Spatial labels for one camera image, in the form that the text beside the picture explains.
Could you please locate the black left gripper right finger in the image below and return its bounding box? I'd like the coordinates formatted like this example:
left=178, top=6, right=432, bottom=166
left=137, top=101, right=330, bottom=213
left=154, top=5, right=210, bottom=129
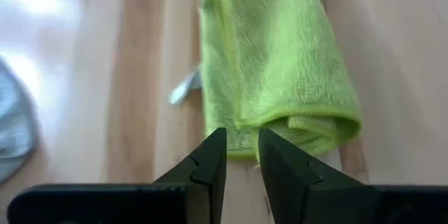
left=258, top=128, right=448, bottom=224

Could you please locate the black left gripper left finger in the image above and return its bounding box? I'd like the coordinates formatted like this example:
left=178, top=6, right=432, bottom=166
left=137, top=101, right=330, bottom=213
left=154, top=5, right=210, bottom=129
left=6, top=127, right=228, bottom=224

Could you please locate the lime green microfiber towel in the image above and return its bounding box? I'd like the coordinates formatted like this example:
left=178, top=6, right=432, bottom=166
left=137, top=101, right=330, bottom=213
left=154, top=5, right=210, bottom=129
left=169, top=0, right=363, bottom=162

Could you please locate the light grey microfiber towel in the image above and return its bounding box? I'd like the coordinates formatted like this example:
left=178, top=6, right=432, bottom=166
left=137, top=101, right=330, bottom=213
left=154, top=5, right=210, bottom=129
left=0, top=59, right=39, bottom=185

